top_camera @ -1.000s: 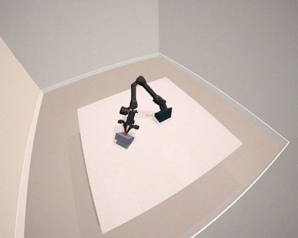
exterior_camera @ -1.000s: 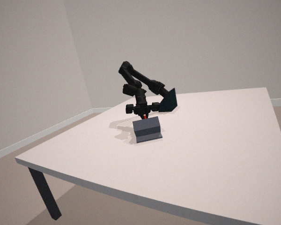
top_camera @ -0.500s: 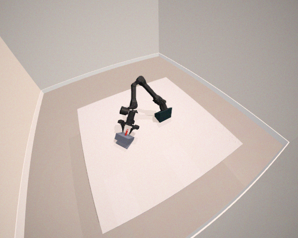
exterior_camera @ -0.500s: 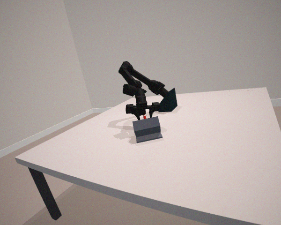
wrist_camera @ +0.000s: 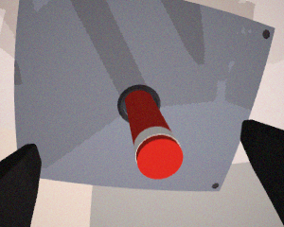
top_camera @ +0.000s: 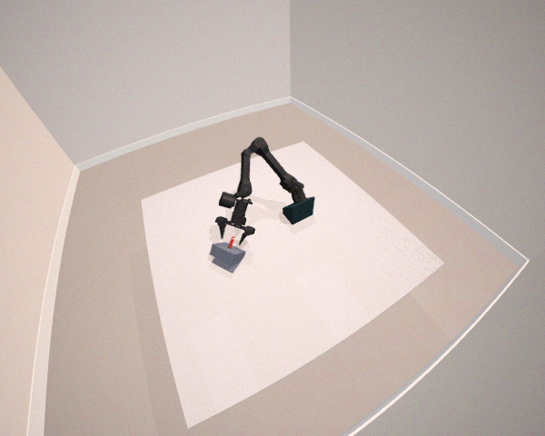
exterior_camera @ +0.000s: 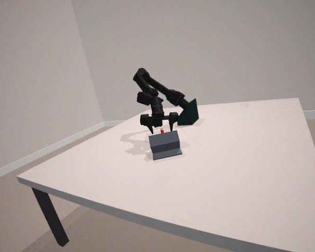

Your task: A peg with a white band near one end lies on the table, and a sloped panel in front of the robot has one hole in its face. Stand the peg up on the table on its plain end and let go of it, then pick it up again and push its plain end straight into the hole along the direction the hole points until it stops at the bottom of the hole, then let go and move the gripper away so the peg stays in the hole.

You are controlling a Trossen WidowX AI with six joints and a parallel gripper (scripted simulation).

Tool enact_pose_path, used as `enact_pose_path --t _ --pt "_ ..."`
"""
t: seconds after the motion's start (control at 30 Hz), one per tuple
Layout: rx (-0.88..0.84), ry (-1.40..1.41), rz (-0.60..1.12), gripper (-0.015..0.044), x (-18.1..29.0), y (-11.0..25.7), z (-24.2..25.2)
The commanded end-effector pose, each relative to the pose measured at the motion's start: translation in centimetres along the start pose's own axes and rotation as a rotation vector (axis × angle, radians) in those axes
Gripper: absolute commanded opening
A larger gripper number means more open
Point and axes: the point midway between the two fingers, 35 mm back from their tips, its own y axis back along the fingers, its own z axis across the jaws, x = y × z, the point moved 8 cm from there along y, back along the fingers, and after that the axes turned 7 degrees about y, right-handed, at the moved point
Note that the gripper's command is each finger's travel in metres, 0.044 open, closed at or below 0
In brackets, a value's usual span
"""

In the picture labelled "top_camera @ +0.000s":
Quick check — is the grey sloped panel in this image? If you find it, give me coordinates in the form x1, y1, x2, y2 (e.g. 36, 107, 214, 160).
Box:
209, 242, 246, 273

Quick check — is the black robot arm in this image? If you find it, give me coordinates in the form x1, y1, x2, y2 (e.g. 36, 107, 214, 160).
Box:
219, 136, 309, 213

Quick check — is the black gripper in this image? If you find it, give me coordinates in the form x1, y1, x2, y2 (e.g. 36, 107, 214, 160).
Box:
215, 210, 255, 246

